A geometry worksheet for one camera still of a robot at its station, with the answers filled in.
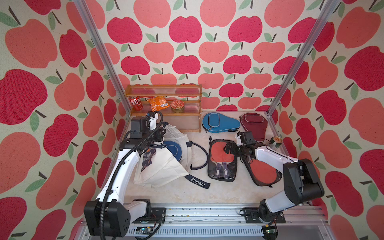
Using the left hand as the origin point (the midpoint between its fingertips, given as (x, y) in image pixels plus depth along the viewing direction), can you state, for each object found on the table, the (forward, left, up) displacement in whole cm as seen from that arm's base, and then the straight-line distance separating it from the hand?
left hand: (166, 131), depth 78 cm
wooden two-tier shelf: (+41, -13, -6) cm, 43 cm away
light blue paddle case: (+24, -32, -20) cm, 44 cm away
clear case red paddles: (-9, -33, -23) cm, 41 cm away
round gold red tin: (+26, -4, -5) cm, 27 cm away
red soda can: (+25, +23, -2) cm, 34 cm away
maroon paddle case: (+24, -62, -19) cm, 69 cm away
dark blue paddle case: (+1, -3, -19) cm, 19 cm away
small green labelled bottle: (+4, -67, -13) cm, 68 cm away
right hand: (-1, -39, -20) cm, 44 cm away
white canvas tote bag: (-16, +4, -7) cm, 18 cm away
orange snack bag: (+28, +9, -5) cm, 30 cm away
